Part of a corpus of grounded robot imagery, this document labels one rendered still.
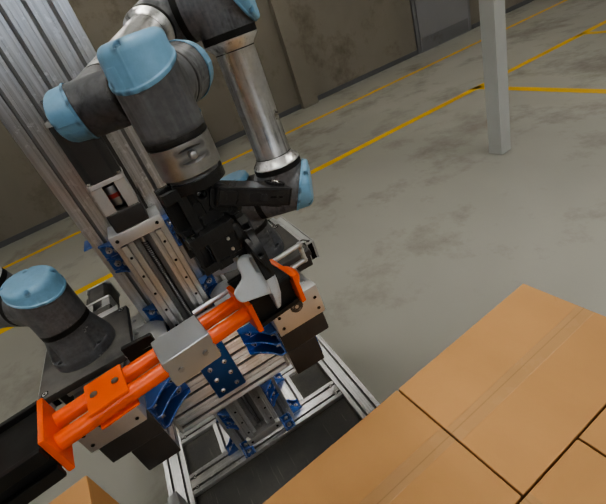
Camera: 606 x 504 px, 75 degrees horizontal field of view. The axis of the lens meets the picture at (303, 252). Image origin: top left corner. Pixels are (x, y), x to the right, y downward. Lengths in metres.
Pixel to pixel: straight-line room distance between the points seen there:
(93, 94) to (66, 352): 0.66
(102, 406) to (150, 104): 0.35
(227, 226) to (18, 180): 6.46
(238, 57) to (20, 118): 0.52
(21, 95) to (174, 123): 0.68
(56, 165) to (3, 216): 5.97
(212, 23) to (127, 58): 0.46
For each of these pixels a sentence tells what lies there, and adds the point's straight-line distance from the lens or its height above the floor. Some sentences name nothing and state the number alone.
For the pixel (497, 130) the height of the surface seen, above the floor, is 0.21.
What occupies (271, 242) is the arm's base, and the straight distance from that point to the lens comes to 1.05.
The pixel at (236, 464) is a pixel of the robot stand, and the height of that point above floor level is 0.23.
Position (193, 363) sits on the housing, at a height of 1.23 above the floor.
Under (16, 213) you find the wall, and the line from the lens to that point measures 7.04.
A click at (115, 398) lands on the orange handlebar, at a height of 1.26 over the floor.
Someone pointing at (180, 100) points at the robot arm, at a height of 1.53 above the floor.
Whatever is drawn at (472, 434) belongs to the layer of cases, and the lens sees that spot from 1.20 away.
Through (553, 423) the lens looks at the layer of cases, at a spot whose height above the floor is 0.54.
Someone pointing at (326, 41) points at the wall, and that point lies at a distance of 7.62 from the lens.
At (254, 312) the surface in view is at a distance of 0.55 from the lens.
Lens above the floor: 1.58
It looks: 31 degrees down
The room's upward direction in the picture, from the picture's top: 21 degrees counter-clockwise
